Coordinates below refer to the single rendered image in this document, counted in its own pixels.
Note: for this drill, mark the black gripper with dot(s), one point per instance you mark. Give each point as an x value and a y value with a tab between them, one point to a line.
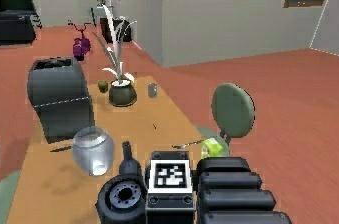
123	200

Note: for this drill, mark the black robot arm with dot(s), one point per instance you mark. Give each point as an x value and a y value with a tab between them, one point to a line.
210	190

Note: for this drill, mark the dark glass bottle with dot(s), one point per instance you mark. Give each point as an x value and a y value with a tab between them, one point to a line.
128	161

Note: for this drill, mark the wooden table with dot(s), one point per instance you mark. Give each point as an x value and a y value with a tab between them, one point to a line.
110	133

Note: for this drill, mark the black knife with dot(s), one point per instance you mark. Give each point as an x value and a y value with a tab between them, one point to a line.
61	148

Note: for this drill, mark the silver fork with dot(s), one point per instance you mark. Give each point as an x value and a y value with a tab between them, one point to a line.
187	144

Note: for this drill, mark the yellow green lettuce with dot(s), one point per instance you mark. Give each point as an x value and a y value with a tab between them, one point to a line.
213	147

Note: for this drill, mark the dark pot white leaf plant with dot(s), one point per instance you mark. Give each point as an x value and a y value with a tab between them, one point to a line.
122	90

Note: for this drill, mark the grey cup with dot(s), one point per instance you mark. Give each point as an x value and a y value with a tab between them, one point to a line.
152	90

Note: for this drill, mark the green apple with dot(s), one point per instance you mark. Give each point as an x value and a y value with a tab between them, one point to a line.
103	86

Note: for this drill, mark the dark grey bin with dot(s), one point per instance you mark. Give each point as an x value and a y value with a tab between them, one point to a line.
62	100

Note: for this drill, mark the purple vase with twigs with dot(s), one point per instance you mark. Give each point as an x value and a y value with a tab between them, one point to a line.
81	46

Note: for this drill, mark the black cabinet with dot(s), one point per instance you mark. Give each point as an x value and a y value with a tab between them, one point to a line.
115	31

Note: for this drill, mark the black sofa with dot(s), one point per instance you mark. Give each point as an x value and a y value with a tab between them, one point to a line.
3	28

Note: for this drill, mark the framed wall picture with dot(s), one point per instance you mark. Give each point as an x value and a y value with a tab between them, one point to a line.
303	3

